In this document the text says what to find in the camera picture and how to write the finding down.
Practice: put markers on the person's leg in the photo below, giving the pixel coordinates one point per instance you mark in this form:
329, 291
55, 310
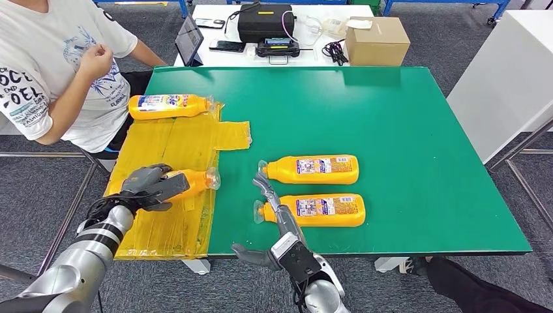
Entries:
475, 293

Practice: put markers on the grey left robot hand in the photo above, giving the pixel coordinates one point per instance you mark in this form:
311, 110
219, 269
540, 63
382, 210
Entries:
147, 183

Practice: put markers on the person's right forearm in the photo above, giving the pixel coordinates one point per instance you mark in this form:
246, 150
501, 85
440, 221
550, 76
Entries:
65, 108

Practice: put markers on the white paper sheet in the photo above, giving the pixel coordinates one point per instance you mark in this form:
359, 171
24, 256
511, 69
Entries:
359, 23

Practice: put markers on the white desk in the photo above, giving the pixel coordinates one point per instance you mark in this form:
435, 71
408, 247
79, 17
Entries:
224, 59

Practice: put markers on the orange detergent bottle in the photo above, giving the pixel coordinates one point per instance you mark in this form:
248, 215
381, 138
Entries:
281, 170
196, 181
194, 107
328, 220

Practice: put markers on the brown cardboard box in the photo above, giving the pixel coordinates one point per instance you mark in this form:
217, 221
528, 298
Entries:
378, 43

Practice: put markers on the white table foot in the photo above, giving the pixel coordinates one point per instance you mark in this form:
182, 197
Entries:
196, 266
386, 264

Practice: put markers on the black carry bag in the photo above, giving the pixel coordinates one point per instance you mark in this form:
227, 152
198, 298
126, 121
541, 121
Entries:
265, 23

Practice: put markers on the black smartphone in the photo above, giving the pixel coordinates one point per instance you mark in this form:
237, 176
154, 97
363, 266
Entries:
227, 46
210, 23

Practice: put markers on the person's right hand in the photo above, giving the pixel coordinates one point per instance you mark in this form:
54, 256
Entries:
96, 62

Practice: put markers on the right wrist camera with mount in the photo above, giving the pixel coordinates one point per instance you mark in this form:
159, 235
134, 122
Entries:
298, 263

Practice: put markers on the dark tablet on stand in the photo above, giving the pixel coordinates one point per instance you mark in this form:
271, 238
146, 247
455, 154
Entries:
189, 39

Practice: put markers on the clear plastic bag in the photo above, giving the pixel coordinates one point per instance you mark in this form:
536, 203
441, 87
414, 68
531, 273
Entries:
335, 26

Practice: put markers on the yellow taped cardboard mat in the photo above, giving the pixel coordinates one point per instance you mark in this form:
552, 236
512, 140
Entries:
173, 138

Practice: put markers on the person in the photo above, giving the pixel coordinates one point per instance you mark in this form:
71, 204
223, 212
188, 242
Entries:
43, 43

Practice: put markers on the white table with metal legs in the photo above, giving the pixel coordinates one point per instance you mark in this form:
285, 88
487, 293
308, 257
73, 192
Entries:
501, 82
43, 154

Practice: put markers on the black remote controller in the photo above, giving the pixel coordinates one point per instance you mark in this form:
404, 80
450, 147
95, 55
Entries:
277, 48

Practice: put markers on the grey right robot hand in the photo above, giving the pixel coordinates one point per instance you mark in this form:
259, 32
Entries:
287, 222

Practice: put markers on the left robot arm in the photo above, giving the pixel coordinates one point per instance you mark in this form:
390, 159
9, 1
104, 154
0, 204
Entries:
86, 259

